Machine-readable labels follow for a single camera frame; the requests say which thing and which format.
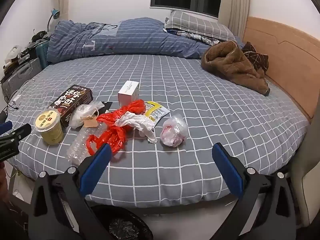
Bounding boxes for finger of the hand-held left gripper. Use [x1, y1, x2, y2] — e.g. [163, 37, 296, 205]
[0, 124, 32, 145]
[0, 111, 13, 137]

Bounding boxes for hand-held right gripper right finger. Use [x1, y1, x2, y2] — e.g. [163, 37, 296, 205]
[212, 142, 298, 240]

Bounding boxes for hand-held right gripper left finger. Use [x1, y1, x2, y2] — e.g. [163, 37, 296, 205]
[28, 144, 118, 240]

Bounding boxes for clear bubble wrap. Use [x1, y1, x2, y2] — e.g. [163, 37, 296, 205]
[66, 122, 115, 165]

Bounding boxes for green drink cup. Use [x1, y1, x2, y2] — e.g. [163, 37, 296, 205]
[34, 109, 64, 145]

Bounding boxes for red plastic bag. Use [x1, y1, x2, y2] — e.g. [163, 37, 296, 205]
[86, 99, 146, 155]

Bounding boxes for white plastic bag with tag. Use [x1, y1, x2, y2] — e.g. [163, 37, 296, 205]
[69, 100, 105, 129]

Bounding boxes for white tissue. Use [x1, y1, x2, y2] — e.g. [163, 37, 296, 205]
[114, 112, 157, 144]

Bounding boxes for dark brown snack box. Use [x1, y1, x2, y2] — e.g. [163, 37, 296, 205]
[47, 84, 93, 128]

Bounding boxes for black lined trash bin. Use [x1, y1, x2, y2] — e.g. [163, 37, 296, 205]
[91, 205, 154, 240]

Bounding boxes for clear bag with pink contents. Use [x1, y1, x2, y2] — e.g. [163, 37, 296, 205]
[160, 114, 188, 147]

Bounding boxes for white cardboard box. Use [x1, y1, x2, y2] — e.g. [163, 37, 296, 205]
[118, 80, 140, 109]

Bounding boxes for yellow snack packet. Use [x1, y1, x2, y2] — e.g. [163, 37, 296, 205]
[144, 101, 170, 128]

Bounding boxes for person's left forearm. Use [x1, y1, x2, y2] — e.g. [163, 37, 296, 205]
[0, 162, 10, 205]

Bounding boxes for grey hard suitcase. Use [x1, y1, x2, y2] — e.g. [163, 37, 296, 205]
[1, 57, 42, 99]

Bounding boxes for white round fan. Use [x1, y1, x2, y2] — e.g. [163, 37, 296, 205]
[5, 45, 22, 63]

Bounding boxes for teal suitcase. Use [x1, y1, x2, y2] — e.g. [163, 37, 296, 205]
[35, 40, 50, 69]

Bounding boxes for cream chair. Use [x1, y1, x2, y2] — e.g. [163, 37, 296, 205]
[290, 140, 320, 227]

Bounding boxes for black device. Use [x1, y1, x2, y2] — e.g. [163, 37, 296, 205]
[31, 30, 48, 43]

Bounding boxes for brown fleece garment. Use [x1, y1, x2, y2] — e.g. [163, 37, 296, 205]
[201, 41, 270, 95]

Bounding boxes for dark brown patterned cushion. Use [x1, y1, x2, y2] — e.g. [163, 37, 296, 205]
[241, 42, 269, 78]

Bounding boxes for light wooden headboard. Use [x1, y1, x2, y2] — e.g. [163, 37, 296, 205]
[242, 17, 320, 124]

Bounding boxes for blue desk lamp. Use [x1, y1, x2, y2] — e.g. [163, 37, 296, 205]
[47, 8, 60, 33]

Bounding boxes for dark patterned pillow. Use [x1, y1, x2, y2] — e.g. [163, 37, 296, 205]
[164, 27, 220, 46]

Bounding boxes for blue striped quilt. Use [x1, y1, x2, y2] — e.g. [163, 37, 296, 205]
[46, 17, 244, 64]

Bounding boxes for grey checked pillow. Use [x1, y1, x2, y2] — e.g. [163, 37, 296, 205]
[164, 10, 235, 42]

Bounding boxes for black cable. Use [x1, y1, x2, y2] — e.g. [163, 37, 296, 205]
[0, 102, 20, 113]

